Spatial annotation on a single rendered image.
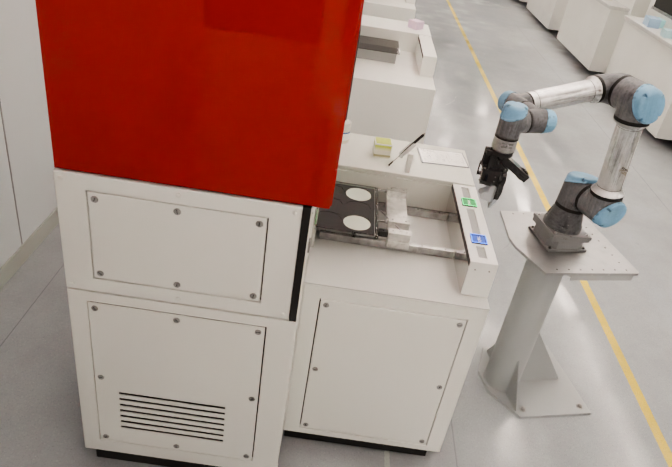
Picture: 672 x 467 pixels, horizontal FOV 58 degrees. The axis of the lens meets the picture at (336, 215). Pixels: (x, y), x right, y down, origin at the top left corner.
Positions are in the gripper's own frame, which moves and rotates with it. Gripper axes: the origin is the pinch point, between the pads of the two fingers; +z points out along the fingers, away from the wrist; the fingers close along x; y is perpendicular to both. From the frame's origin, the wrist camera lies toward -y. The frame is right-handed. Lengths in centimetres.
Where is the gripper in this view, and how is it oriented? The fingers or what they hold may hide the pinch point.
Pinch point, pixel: (491, 204)
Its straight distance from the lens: 209.0
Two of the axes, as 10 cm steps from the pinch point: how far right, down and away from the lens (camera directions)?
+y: -9.9, -1.5, -0.2
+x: -0.6, 5.1, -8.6
